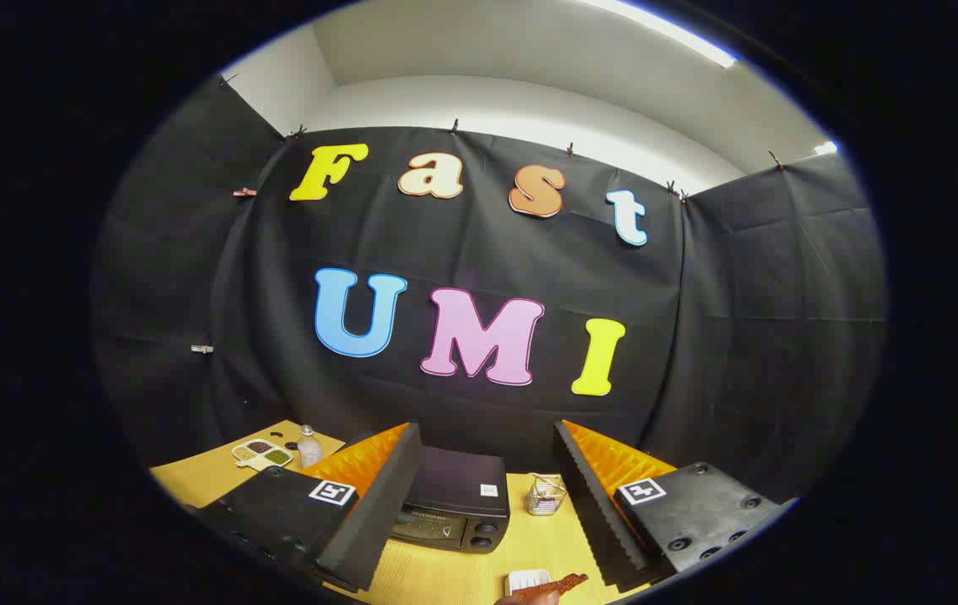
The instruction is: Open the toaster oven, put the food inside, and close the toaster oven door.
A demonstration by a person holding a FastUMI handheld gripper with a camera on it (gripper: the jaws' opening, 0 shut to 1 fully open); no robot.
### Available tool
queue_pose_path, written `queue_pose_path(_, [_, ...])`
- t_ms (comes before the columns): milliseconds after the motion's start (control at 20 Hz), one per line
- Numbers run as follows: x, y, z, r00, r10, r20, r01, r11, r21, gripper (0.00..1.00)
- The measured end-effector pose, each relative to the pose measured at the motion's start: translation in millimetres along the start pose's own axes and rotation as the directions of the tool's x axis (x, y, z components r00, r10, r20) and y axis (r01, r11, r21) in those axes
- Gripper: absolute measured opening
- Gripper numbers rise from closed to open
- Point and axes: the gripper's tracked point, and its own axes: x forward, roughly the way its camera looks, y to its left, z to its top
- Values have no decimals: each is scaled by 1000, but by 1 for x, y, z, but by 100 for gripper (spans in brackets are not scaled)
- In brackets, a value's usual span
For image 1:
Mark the white divided spice tray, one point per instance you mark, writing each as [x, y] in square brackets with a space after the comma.
[260, 454]

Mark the brown meat strip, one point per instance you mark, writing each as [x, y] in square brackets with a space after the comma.
[559, 584]

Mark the black backdrop cloth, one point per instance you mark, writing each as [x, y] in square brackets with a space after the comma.
[697, 336]

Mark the black toaster oven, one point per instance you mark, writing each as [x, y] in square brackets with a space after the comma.
[462, 487]

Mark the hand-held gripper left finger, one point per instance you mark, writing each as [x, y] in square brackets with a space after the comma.
[378, 512]

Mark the clear plastic bottle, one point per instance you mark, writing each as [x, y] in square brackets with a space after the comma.
[309, 449]

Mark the white rectangular dish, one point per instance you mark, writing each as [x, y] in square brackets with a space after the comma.
[525, 578]

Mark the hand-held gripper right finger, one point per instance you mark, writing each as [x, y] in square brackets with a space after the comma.
[592, 504]

